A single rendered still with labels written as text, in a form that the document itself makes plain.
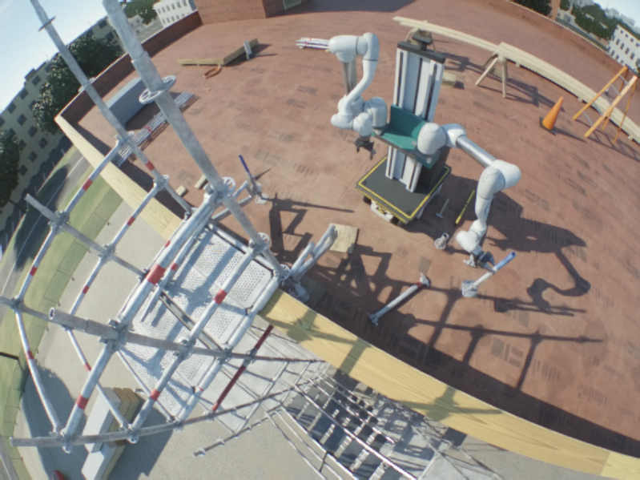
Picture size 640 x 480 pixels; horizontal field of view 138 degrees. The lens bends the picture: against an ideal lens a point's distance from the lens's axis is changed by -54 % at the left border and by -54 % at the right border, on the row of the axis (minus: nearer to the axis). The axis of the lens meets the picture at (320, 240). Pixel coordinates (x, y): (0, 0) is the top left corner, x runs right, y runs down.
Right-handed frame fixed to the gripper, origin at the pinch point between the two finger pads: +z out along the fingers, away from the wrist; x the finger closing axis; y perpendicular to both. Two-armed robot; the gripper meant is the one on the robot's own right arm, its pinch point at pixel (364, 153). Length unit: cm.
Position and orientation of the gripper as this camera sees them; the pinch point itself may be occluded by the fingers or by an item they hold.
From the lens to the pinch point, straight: 211.0
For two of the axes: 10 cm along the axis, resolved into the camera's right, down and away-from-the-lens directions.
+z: 1.2, 4.4, 8.9
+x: -7.2, -5.8, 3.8
